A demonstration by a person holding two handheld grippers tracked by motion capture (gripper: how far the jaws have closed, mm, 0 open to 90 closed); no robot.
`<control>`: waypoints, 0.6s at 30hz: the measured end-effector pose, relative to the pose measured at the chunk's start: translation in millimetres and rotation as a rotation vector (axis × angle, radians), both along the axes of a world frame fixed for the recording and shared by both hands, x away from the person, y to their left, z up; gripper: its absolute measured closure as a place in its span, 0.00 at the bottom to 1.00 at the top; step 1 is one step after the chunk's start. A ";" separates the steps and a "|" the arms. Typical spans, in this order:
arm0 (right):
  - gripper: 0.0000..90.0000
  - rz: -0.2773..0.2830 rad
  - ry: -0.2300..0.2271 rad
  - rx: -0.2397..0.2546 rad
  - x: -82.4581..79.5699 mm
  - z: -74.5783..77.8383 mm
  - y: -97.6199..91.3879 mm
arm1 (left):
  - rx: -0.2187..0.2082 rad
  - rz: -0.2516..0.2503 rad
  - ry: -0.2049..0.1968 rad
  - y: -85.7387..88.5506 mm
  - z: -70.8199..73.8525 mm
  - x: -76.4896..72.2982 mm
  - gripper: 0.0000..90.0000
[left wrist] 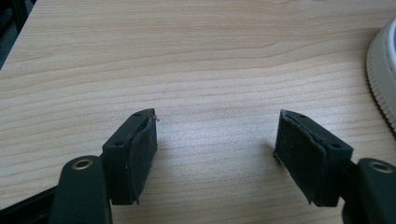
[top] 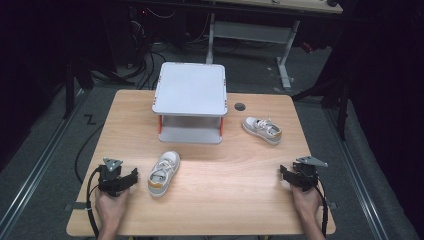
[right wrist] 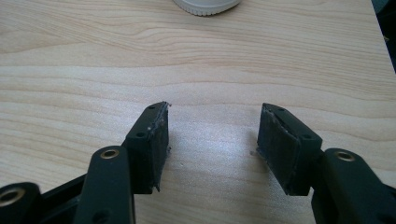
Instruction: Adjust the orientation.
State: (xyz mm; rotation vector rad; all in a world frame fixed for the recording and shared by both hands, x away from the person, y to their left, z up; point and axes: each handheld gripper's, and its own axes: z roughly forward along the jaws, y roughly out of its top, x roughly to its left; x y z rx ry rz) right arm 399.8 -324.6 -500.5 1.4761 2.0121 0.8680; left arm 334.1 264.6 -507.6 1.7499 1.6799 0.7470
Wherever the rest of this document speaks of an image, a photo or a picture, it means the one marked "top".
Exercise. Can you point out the white grey child sneaker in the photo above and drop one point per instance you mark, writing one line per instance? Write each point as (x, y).
(164, 173)
(263, 129)

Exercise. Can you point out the grey two-tier shoe rack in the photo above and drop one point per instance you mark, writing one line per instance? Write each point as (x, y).
(190, 90)

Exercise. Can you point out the dark metal stand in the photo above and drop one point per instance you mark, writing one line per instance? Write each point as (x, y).
(341, 100)
(70, 86)

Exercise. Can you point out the metal floor rail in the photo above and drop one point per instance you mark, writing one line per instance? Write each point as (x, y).
(36, 173)
(358, 180)

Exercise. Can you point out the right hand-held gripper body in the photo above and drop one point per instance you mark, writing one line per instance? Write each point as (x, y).
(308, 173)

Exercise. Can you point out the wooden desk with white legs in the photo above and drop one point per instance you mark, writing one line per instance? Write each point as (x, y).
(253, 31)

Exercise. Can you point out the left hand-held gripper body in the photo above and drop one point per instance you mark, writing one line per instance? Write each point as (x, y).
(111, 178)

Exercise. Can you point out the person's right hand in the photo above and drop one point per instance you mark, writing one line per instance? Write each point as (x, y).
(306, 203)

